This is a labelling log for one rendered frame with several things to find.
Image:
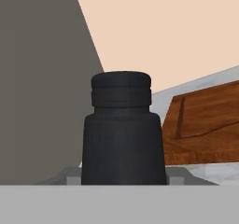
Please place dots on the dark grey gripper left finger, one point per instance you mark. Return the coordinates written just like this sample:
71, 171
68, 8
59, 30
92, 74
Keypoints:
70, 176

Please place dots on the black condiment bottle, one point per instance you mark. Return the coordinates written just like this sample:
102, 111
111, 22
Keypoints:
123, 134

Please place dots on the brown wooden cutting board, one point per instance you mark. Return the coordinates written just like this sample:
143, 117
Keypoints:
205, 125

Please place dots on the grey cabinet door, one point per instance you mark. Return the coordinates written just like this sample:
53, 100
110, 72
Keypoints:
40, 84

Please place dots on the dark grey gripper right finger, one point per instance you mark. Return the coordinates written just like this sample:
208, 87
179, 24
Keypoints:
180, 176

